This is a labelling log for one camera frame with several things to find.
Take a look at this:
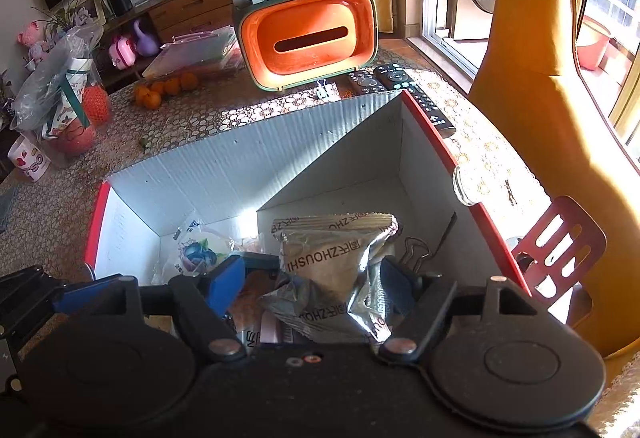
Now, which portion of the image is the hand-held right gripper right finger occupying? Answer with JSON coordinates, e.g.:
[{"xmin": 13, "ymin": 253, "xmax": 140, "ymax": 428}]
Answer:
[{"xmin": 378, "ymin": 257, "xmax": 551, "ymax": 363}]

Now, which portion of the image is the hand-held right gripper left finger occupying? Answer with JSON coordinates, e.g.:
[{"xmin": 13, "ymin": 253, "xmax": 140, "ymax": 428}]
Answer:
[{"xmin": 70, "ymin": 257, "xmax": 249, "ymax": 363}]

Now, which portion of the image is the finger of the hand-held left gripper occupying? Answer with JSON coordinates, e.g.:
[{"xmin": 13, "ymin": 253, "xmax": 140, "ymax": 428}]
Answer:
[{"xmin": 52, "ymin": 275, "xmax": 124, "ymax": 315}]

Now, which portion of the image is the round white blue-print packet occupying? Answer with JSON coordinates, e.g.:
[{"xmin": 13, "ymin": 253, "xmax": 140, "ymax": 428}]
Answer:
[{"xmin": 172, "ymin": 218, "xmax": 236, "ymax": 276}]

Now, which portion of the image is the red cardboard box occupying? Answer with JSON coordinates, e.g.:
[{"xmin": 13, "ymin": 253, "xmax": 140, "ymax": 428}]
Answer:
[{"xmin": 84, "ymin": 89, "xmax": 533, "ymax": 346}]

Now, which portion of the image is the floral lace desktop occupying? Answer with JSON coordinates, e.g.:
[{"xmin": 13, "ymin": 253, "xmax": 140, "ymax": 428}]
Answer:
[{"xmin": 0, "ymin": 49, "xmax": 640, "ymax": 438}]

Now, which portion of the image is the grey cloth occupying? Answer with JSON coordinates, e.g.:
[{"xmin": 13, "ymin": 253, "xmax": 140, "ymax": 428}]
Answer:
[{"xmin": 0, "ymin": 183, "xmax": 21, "ymax": 231}]

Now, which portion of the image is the white strawberry mug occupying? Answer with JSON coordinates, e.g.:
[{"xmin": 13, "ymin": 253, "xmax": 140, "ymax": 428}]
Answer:
[{"xmin": 7, "ymin": 134, "xmax": 52, "ymax": 183}]

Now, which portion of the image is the orange-red round fruit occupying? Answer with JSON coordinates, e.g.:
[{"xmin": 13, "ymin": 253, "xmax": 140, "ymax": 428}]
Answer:
[{"xmin": 56, "ymin": 124, "xmax": 97, "ymax": 157}]

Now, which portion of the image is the fruit in orange foam net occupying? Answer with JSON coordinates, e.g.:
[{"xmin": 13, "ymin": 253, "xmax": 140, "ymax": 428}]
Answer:
[{"xmin": 82, "ymin": 85, "xmax": 112, "ymax": 126}]

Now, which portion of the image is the long black remote control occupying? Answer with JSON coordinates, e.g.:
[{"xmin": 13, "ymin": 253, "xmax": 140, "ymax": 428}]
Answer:
[{"xmin": 374, "ymin": 63, "xmax": 457, "ymax": 139}]

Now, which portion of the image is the pile of tangerines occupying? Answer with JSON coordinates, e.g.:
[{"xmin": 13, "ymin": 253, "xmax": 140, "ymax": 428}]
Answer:
[{"xmin": 132, "ymin": 72, "xmax": 200, "ymax": 111}]

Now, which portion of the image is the slotted wooden chair back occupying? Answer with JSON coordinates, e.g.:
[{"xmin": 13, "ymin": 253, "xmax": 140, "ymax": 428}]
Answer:
[{"xmin": 512, "ymin": 195, "xmax": 607, "ymax": 319}]

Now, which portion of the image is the short black remote control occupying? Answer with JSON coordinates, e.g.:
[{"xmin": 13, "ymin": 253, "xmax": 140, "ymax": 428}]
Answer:
[{"xmin": 346, "ymin": 70, "xmax": 388, "ymax": 95}]

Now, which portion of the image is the clear plastic bag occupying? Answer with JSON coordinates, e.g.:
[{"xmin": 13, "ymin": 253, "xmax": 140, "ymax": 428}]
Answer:
[{"xmin": 10, "ymin": 23, "xmax": 103, "ymax": 131}]

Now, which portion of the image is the green orange tissue box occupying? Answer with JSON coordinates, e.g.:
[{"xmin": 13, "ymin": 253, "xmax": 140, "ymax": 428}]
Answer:
[{"xmin": 232, "ymin": 0, "xmax": 379, "ymax": 92}]

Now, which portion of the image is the stack of coloured folders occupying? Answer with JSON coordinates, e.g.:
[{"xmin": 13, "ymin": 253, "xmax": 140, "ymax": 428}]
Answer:
[{"xmin": 142, "ymin": 25, "xmax": 241, "ymax": 79}]

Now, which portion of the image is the pink toy kettle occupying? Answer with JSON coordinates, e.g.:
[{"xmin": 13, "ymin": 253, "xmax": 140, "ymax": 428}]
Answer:
[{"xmin": 109, "ymin": 35, "xmax": 138, "ymax": 70}]

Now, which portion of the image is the purple toy kettle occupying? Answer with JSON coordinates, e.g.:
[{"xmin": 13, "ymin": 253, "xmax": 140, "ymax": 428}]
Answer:
[{"xmin": 132, "ymin": 19, "xmax": 162, "ymax": 57}]

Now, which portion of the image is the pink plush doll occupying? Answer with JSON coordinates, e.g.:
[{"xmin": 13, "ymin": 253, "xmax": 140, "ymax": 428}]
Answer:
[{"xmin": 17, "ymin": 20, "xmax": 51, "ymax": 64}]

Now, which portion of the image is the wooden drawer cabinet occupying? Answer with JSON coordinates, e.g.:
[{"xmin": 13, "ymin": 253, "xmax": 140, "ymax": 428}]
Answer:
[{"xmin": 147, "ymin": 0, "xmax": 240, "ymax": 44}]

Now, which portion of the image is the potted spider plant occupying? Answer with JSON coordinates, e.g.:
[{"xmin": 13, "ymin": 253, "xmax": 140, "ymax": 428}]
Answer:
[{"xmin": 30, "ymin": 0, "xmax": 96, "ymax": 49}]

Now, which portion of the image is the yellow giraffe plush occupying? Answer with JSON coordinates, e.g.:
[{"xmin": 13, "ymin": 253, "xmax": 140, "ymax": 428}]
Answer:
[{"xmin": 467, "ymin": 0, "xmax": 640, "ymax": 361}]

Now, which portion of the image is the pink plastic basin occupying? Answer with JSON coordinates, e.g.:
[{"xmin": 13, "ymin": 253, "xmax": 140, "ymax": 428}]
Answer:
[{"xmin": 576, "ymin": 15, "xmax": 613, "ymax": 71}]

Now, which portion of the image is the patterned bag with teal strap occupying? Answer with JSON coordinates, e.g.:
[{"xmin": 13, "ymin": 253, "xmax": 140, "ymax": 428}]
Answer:
[{"xmin": 40, "ymin": 58, "xmax": 94, "ymax": 141}]

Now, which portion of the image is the photo frame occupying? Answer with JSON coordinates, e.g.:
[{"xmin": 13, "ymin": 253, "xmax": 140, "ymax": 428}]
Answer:
[{"xmin": 75, "ymin": 0, "xmax": 104, "ymax": 27}]

